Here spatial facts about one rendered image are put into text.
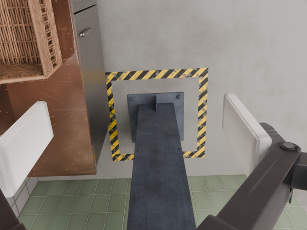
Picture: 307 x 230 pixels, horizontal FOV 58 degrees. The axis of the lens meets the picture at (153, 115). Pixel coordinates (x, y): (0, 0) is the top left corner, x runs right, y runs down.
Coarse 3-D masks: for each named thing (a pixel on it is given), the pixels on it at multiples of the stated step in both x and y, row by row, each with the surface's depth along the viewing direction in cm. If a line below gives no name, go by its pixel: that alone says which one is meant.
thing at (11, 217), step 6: (0, 192) 11; (0, 198) 11; (0, 204) 11; (6, 204) 11; (0, 210) 10; (6, 210) 10; (12, 210) 10; (0, 216) 10; (6, 216) 10; (12, 216) 10; (0, 222) 10; (6, 222) 10; (12, 222) 10; (18, 222) 10; (0, 228) 9; (6, 228) 9; (12, 228) 9; (18, 228) 9; (24, 228) 9
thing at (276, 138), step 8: (264, 128) 16; (272, 128) 16; (272, 136) 15; (280, 136) 15; (272, 144) 15; (304, 152) 14; (304, 160) 13; (296, 168) 13; (304, 168) 13; (296, 176) 13; (304, 176) 13; (296, 184) 13; (304, 184) 13
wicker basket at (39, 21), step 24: (0, 0) 82; (24, 0) 82; (48, 0) 81; (0, 24) 85; (24, 24) 85; (48, 24) 81; (0, 48) 88; (24, 48) 88; (48, 48) 79; (0, 72) 83; (24, 72) 81; (48, 72) 78
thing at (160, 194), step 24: (120, 72) 152; (144, 72) 153; (168, 72) 153; (192, 72) 153; (144, 96) 158; (168, 96) 158; (144, 120) 141; (168, 120) 139; (144, 144) 120; (168, 144) 119; (144, 168) 105; (168, 168) 104; (144, 192) 93; (168, 192) 92; (144, 216) 83; (168, 216) 83; (192, 216) 82
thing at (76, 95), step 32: (64, 0) 83; (96, 0) 127; (64, 32) 87; (96, 32) 124; (64, 64) 91; (96, 64) 122; (0, 96) 96; (32, 96) 96; (64, 96) 96; (96, 96) 120; (0, 128) 102; (64, 128) 102; (96, 128) 117; (64, 160) 108; (96, 160) 115
